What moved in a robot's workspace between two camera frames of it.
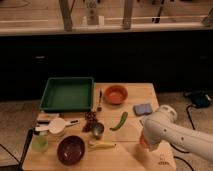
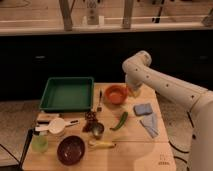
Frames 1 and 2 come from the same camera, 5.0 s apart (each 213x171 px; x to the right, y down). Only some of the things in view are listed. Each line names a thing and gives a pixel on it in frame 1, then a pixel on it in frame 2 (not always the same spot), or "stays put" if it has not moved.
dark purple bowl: [70, 150] stays put
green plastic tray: [68, 94] stays put
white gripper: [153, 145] to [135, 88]
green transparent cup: [40, 142] stays put
